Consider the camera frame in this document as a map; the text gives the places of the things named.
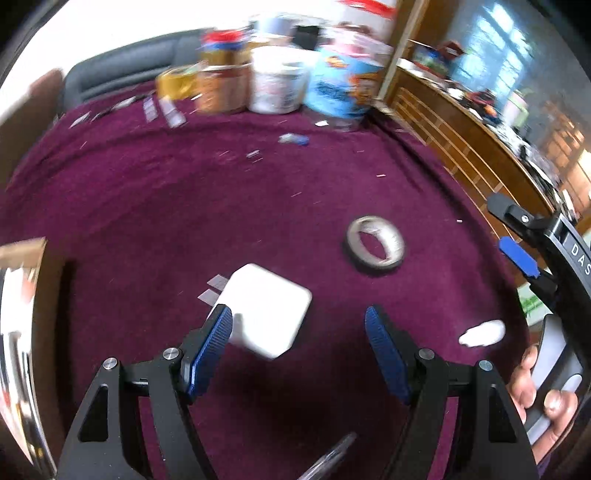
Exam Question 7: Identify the black tape roll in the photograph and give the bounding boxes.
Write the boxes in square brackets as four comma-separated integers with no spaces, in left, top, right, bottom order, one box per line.
[342,215,406,276]

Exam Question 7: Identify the blue label clear jar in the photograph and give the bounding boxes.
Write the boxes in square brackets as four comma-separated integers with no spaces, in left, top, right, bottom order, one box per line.
[304,24,393,131]

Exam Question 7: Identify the yellow tape roll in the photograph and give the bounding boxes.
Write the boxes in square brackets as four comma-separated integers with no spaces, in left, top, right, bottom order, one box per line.
[155,65,198,101]

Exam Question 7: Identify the brown label jar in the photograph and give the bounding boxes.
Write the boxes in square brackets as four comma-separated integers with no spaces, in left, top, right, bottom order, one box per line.
[195,63,252,114]

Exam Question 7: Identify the black leather sofa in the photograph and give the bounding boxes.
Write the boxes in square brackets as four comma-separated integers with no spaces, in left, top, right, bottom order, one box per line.
[59,29,205,115]

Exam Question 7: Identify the brown chair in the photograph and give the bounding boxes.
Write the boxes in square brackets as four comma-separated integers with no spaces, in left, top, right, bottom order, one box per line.
[1,69,64,187]

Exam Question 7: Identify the white plug charger cube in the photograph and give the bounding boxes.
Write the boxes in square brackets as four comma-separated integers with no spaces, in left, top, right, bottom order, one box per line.
[198,263,312,360]

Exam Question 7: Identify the white plastic tub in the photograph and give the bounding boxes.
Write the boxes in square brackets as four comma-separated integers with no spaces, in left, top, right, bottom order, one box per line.
[249,46,308,115]

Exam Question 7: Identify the small blue clear capsule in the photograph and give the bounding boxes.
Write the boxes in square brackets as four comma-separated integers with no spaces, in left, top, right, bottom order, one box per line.
[277,133,310,146]

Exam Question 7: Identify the wooden cabinet counter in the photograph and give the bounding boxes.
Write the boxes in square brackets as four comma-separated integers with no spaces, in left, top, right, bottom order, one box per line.
[382,59,583,259]

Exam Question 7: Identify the maroon velvet tablecloth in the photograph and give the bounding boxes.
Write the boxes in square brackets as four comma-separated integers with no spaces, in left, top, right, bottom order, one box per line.
[1,99,528,479]

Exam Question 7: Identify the clear lead refill case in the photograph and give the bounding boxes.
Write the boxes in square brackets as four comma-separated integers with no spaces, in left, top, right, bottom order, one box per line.
[297,432,356,480]

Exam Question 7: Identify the person right hand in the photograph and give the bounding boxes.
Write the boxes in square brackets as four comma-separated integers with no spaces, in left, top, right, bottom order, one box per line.
[506,344,580,465]

